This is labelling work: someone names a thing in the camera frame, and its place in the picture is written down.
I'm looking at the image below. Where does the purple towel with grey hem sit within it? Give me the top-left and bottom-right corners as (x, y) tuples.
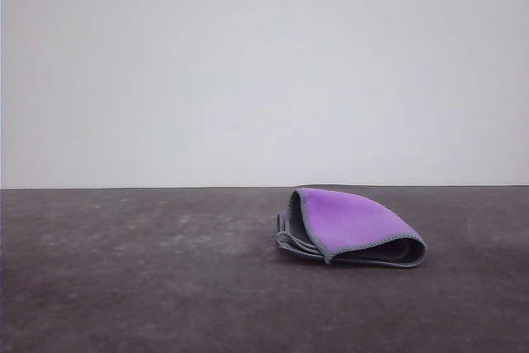
(272, 187), (427, 268)

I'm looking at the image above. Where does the grey table cloth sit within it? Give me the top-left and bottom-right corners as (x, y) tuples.
(0, 183), (529, 353)

